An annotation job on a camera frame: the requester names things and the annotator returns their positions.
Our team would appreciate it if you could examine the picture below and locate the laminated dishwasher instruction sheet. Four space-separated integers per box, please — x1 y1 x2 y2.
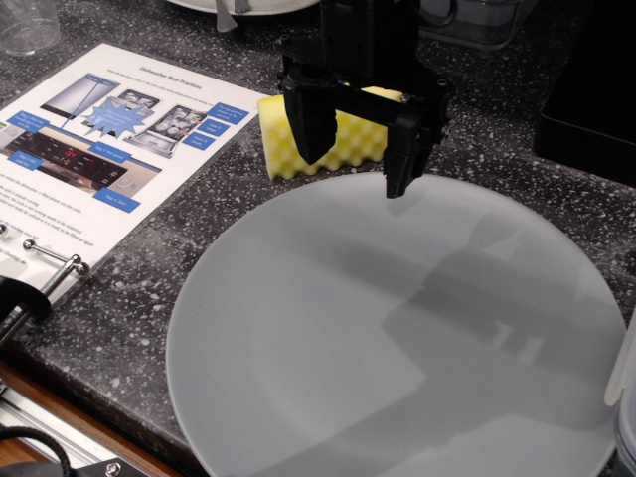
1 44 260 288

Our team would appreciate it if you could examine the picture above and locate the yellow foam sponge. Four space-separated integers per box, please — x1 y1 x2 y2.
256 85 404 182

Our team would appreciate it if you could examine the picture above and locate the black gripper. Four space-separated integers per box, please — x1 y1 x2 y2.
276 1 453 199

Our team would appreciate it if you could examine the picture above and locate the black box at right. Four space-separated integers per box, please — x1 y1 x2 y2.
534 1 635 187

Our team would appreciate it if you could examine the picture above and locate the white plate at top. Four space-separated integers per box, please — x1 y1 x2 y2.
170 0 318 16

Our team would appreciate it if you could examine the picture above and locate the metal screw clamp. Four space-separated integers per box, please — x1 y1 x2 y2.
1 238 91 348

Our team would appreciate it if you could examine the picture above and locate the aluminium rail with bracket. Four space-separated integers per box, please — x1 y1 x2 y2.
1 384 145 476

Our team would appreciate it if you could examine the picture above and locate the clear plastic utensil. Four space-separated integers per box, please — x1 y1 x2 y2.
215 0 251 33

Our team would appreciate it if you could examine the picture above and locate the large grey round plate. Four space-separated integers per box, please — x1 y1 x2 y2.
166 173 625 476

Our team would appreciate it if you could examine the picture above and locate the black cable bottom left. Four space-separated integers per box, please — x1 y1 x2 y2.
0 424 76 477

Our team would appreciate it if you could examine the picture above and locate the clear plastic cup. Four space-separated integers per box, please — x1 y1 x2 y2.
1 0 61 57

